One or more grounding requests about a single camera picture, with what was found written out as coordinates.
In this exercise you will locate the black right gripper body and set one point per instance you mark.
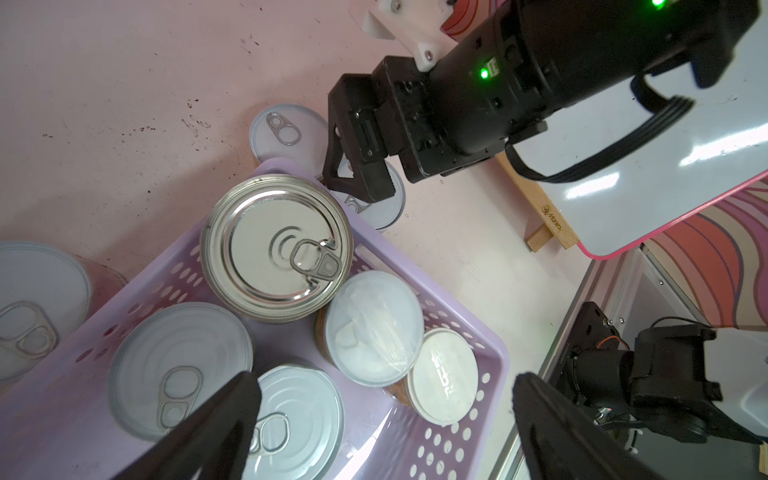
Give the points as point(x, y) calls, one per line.
point(496, 87)

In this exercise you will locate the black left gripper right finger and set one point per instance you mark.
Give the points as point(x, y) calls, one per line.
point(560, 442)

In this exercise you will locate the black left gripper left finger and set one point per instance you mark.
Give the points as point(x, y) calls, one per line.
point(213, 443)

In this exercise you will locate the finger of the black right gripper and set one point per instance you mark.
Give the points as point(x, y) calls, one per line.
point(355, 161)

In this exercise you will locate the orange can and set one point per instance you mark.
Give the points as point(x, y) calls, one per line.
point(442, 384)
point(373, 329)

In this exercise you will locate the blue labelled tin can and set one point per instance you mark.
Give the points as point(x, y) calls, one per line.
point(276, 248)

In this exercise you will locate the lilac plastic basket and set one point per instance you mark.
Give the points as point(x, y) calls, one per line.
point(56, 421)

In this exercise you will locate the pink can white lid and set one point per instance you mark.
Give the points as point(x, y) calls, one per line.
point(383, 214)

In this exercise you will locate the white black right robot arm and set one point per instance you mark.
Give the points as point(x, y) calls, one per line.
point(661, 36)

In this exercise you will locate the yellow can white lid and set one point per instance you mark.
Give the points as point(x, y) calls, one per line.
point(290, 131)

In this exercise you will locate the wooden whiteboard stand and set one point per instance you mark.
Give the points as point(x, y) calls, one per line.
point(552, 225)

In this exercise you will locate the pink framed whiteboard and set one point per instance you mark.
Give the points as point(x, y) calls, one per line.
point(719, 146)

